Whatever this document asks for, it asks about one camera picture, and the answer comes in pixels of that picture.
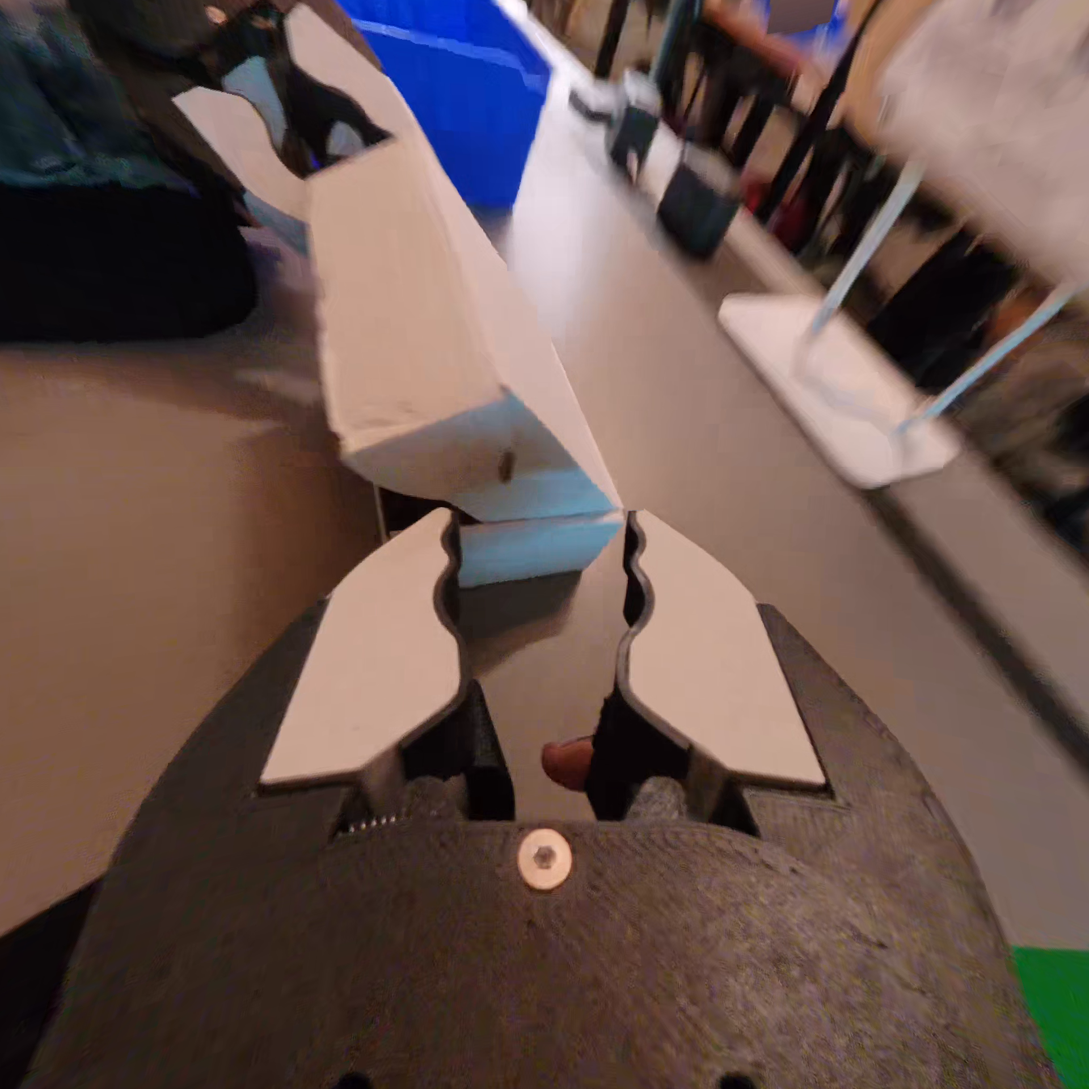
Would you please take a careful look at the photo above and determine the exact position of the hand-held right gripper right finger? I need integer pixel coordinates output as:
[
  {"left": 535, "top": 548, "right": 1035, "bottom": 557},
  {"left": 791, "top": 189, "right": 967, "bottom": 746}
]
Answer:
[{"left": 614, "top": 509, "right": 828, "bottom": 788}]

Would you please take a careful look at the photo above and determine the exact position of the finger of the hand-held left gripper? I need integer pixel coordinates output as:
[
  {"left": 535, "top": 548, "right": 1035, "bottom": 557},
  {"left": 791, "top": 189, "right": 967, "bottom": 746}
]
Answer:
[
  {"left": 172, "top": 55, "right": 311, "bottom": 224},
  {"left": 283, "top": 2, "right": 413, "bottom": 141}
]

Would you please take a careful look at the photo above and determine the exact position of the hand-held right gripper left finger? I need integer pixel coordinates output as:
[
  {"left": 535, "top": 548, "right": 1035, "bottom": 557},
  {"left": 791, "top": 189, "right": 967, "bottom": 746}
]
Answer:
[{"left": 258, "top": 507, "right": 473, "bottom": 788}]

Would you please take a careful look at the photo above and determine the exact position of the blue plastic bin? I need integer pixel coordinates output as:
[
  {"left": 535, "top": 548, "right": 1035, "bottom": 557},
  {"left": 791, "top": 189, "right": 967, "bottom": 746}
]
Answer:
[{"left": 336, "top": 0, "right": 554, "bottom": 211}]

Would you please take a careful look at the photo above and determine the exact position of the white cardboard mailer box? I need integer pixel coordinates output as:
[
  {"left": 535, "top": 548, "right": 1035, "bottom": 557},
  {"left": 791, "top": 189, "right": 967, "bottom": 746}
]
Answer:
[{"left": 306, "top": 128, "right": 628, "bottom": 590}]

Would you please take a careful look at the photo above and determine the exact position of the green plastic bin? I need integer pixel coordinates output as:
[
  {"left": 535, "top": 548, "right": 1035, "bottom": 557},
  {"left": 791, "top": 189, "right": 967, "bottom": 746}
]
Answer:
[{"left": 1011, "top": 944, "right": 1089, "bottom": 1089}]

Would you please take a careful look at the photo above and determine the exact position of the person's right hand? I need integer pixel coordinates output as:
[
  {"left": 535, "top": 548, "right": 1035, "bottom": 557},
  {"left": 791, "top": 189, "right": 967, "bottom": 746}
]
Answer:
[{"left": 542, "top": 736, "right": 597, "bottom": 788}]

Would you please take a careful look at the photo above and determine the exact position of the small black block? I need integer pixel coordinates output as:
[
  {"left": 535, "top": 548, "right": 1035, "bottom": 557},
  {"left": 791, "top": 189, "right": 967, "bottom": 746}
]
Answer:
[
  {"left": 657, "top": 145, "right": 743, "bottom": 258},
  {"left": 608, "top": 72, "right": 666, "bottom": 177}
]

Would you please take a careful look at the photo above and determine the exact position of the white metal sign stand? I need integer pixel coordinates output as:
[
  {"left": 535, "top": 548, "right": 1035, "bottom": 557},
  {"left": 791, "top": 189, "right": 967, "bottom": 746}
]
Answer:
[{"left": 719, "top": 162, "right": 1089, "bottom": 490}]

